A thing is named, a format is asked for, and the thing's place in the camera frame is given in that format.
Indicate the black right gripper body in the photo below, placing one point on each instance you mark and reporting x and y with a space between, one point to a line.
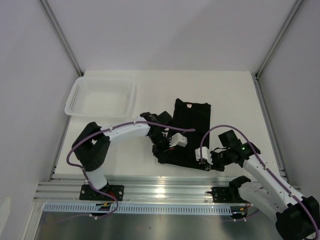
220 160

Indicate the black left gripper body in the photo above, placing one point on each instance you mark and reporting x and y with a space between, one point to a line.
161 145

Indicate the black t-shirt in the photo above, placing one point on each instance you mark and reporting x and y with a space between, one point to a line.
187 115

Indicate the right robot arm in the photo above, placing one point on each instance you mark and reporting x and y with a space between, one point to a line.
296 217

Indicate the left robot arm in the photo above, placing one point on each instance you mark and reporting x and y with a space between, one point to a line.
93 143

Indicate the white plastic basket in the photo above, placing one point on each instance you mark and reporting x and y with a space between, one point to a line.
101 97

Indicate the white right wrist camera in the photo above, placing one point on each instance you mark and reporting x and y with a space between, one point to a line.
203 156

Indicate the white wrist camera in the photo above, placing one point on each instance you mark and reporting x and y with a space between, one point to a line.
178 140
203 156

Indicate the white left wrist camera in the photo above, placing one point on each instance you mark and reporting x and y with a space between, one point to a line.
178 140

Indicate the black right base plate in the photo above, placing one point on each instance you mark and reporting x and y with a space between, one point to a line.
226 195

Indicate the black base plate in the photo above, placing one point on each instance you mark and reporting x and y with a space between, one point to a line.
226 195
88 194

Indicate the aluminium mounting rail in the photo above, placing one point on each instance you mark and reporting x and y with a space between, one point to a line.
137 189

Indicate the white slotted cable duct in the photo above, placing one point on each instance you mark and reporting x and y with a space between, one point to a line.
130 208

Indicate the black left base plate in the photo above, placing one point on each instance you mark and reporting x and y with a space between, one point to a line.
88 194

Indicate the right aluminium frame post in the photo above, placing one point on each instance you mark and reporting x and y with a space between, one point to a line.
280 36

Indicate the aluminium frame post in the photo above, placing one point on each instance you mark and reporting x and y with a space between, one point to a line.
49 13
280 36

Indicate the left aluminium frame post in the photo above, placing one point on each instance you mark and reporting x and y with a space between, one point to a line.
49 13

